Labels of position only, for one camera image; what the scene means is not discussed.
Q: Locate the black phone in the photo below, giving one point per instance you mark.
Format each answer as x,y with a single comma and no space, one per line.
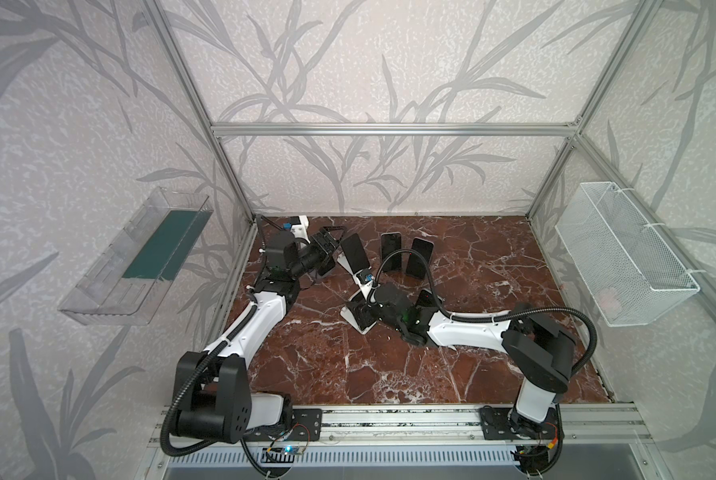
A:
426,299
355,253

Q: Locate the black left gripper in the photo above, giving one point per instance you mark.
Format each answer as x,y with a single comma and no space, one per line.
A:
326,248

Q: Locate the green circuit board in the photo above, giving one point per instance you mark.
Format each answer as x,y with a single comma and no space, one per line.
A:
284,454

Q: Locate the phone in purple case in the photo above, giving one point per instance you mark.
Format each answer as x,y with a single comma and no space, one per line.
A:
419,261

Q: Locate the white front phone stand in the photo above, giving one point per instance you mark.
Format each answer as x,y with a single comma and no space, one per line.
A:
358,314

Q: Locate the phone in grey-blue case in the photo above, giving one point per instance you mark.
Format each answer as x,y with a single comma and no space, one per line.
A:
390,243

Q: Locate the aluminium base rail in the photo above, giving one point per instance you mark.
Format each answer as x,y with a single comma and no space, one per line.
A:
460,424

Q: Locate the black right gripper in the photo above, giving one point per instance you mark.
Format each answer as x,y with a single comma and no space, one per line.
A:
370,298

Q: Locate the white metal phone stand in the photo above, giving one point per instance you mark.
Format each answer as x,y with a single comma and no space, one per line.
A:
343,261

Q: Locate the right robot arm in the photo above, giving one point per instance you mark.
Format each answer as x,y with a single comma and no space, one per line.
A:
541,348

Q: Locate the clear plastic wall tray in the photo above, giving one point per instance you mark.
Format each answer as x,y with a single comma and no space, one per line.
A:
126,285

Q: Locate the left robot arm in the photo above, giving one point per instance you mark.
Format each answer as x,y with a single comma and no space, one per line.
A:
212,399

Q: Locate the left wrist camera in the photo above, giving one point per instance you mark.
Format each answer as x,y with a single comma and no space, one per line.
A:
298,226

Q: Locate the white wire mesh basket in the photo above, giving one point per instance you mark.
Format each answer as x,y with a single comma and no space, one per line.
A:
632,274

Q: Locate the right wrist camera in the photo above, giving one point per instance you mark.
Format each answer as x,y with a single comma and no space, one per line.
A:
366,282

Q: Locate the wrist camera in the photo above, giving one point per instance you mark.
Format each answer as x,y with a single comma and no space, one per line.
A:
366,282
298,226

